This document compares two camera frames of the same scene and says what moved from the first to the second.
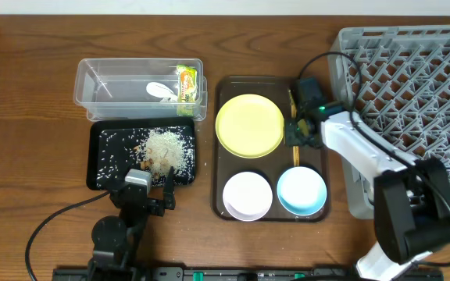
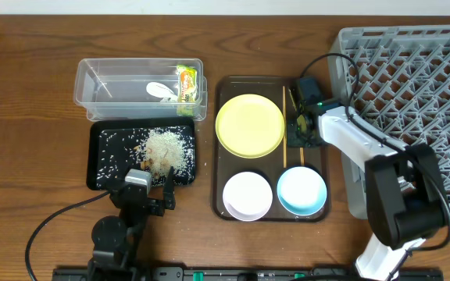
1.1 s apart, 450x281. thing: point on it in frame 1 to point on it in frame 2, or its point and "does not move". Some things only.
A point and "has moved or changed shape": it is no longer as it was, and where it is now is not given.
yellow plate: x=250 y=126 does not move
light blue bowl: x=301 y=190 does not move
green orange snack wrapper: x=187 y=83 does not move
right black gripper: x=301 y=130 does not move
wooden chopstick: x=293 y=105 has moved or changed shape
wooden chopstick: x=296 y=156 to x=301 y=122
